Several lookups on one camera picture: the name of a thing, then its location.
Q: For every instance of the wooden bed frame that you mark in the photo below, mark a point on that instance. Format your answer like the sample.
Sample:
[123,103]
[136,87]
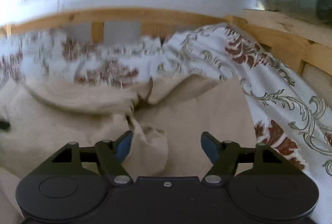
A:
[294,42]

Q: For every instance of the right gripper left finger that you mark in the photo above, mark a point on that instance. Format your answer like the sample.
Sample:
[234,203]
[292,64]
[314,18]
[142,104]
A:
[107,155]

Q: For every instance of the floral patterned bedsheet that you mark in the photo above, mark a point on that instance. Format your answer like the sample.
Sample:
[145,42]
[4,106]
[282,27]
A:
[287,114]

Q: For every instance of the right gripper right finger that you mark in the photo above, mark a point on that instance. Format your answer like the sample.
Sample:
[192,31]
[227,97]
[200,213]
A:
[225,157]

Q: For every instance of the beige large garment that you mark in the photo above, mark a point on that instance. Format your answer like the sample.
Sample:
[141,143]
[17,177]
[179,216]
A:
[167,117]

